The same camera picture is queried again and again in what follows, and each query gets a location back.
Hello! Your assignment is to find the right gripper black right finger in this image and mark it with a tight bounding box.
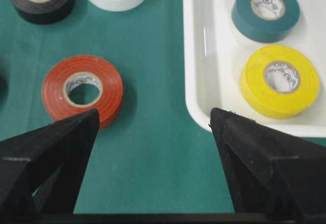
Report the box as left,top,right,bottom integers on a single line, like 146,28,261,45
210,108,325,223

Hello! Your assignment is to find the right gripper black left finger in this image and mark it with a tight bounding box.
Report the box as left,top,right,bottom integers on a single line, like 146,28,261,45
1,109,99,223

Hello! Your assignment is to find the yellow tape roll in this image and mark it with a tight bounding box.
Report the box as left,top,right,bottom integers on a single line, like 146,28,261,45
240,45,320,119

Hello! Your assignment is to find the teal green tape roll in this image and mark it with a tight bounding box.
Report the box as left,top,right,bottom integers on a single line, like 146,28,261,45
231,0,301,43

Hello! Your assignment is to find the red tape roll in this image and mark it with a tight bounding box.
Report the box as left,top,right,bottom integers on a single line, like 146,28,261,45
42,55,123,129

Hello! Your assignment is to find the white plastic tray case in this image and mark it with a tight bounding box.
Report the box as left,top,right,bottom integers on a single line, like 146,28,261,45
183,0,325,137

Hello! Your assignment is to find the black tape roll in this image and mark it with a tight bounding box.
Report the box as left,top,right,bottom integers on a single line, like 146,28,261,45
9,0,76,25

